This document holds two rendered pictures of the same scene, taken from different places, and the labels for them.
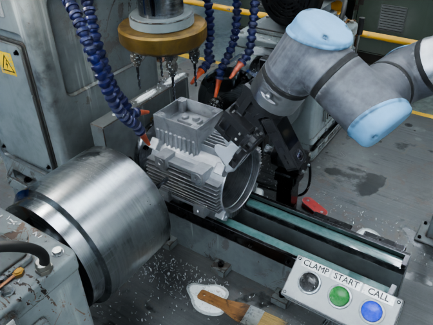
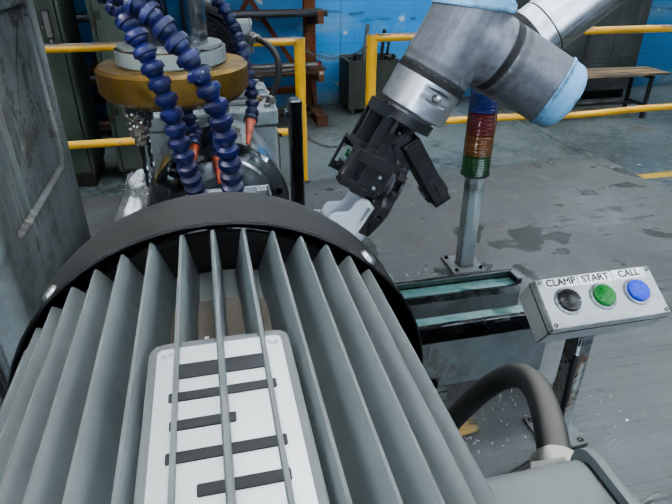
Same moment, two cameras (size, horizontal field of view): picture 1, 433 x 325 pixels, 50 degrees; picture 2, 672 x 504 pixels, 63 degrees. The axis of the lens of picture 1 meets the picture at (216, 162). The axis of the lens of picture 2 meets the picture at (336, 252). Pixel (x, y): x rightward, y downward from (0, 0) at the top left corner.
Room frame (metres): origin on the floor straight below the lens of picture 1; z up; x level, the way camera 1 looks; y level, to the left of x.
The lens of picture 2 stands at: (0.32, 0.48, 1.46)
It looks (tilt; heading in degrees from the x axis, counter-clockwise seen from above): 29 degrees down; 312
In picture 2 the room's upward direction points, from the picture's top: straight up
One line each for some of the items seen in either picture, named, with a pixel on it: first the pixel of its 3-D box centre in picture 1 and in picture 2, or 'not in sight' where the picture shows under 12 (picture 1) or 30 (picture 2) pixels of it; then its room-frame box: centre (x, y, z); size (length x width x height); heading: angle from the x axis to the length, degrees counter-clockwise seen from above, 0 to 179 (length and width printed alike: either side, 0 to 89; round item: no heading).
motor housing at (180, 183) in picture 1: (205, 166); not in sight; (0.88, 0.03, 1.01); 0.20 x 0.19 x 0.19; 54
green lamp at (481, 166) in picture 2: not in sight; (476, 163); (0.85, -0.55, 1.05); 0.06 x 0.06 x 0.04
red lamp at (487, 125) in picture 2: not in sight; (481, 121); (0.85, -0.55, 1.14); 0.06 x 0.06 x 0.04
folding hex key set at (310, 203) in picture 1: (314, 208); not in sight; (0.96, -0.26, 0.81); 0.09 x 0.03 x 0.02; 30
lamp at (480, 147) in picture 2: not in sight; (478, 142); (0.85, -0.55, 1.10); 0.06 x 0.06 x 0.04
